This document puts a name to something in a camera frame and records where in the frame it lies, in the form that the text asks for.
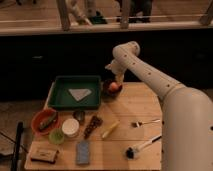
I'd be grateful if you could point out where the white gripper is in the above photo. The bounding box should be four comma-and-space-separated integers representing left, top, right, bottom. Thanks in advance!
105, 62, 126, 84

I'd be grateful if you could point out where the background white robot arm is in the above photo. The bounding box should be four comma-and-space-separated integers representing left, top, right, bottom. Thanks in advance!
66, 0, 91, 25

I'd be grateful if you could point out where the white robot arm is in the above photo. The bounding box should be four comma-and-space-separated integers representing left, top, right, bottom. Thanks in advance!
106, 41, 213, 171

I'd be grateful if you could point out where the purple bowl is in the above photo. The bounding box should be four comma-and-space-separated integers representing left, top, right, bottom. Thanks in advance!
103, 79, 122, 97

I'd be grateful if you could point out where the green vegetable in bowl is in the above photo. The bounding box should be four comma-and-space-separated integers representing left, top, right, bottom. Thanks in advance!
39, 113, 57, 131

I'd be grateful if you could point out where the orange bowl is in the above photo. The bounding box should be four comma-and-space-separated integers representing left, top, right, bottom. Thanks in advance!
31, 108, 59, 136

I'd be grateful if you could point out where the grey folded cloth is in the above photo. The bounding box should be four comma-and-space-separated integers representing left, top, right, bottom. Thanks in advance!
69, 89, 92, 101

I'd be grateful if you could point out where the silver fork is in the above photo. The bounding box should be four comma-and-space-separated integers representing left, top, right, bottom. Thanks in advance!
131, 119, 161, 128

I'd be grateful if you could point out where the small metal cup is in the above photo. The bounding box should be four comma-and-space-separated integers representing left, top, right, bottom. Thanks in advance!
73, 110, 85, 125

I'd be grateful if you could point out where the green plastic tray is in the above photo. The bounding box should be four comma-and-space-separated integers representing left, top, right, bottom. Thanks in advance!
48, 75, 101, 110

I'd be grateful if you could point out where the yellow stick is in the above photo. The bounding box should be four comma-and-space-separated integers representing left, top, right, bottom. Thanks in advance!
101, 121, 120, 139

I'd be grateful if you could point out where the white round container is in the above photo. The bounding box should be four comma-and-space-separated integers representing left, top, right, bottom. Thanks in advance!
62, 118, 80, 137

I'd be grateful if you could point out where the black white dish brush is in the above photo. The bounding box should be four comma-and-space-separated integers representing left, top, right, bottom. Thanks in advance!
125, 135, 162, 159

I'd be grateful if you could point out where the blue sponge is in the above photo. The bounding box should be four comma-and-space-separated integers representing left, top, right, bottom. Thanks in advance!
76, 140, 90, 165

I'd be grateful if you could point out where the brown wooden block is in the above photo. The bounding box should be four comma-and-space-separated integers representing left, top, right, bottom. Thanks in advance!
30, 147, 59, 164

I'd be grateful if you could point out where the black stand left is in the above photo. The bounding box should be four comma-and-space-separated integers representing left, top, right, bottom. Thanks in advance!
10, 122, 24, 171

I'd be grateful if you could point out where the wooden post middle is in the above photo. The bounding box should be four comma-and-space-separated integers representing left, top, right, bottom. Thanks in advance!
120, 0, 131, 29

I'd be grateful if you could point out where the wooden post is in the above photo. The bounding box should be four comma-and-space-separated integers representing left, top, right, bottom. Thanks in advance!
56, 0, 70, 31
120, 0, 131, 29

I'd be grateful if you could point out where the wooden post left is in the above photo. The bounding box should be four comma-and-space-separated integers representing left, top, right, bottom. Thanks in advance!
56, 0, 70, 31

